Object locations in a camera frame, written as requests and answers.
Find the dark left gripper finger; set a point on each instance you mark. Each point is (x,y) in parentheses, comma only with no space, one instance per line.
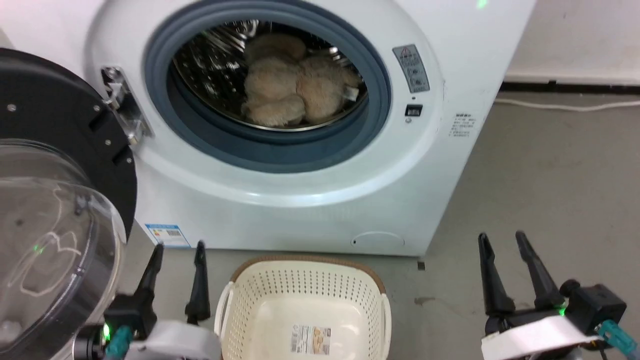
(199,290)
(148,285)

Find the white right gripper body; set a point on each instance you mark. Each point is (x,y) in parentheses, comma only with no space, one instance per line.
(530,337)

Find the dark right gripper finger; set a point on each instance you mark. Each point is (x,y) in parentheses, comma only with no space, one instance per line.
(494,285)
(541,282)

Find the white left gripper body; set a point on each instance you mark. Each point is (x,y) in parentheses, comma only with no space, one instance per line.
(175,342)

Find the cream perforated laundry basket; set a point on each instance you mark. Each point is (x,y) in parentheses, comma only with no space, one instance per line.
(280,310)

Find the white front-load washing machine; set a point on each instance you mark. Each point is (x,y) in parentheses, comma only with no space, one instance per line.
(310,200)

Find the beige plush teddy toy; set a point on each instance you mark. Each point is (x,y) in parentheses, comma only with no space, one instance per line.
(280,80)

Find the blue energy label sticker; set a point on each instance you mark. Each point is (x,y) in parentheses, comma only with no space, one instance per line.
(168,236)

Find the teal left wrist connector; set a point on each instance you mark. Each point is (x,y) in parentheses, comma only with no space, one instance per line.
(118,345)

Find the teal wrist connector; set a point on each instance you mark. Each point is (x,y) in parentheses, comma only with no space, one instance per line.
(118,345)
(620,338)

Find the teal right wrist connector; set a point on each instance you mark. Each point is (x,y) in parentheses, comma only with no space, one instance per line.
(620,338)

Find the paper product label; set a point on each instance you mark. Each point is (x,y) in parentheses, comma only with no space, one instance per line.
(311,339)

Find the round drain filter cover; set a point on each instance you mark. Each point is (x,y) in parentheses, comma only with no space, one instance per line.
(377,241)

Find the blue-grey rubber door gasket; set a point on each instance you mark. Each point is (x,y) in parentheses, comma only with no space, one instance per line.
(280,150)

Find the small printed text sticker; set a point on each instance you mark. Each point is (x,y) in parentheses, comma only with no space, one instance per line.
(463,125)

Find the metal door hinge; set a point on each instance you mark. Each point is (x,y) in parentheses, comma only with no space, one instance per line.
(125,105)

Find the black door latch socket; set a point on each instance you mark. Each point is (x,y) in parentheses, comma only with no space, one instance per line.
(414,110)

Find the black baseboard strip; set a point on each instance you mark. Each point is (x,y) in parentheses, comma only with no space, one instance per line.
(570,87)

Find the black washer door clear dome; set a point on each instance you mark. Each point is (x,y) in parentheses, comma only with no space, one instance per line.
(45,115)

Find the steel washer drum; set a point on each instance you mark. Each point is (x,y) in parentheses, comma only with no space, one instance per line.
(210,65)

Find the grey warning sticker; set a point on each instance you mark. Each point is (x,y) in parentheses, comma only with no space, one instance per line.
(412,67)

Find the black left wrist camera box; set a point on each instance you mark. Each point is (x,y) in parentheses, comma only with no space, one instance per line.
(120,312)

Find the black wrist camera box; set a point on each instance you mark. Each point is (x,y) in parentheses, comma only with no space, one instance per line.
(595,302)
(120,312)

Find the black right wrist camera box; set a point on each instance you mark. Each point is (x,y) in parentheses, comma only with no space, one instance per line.
(595,302)

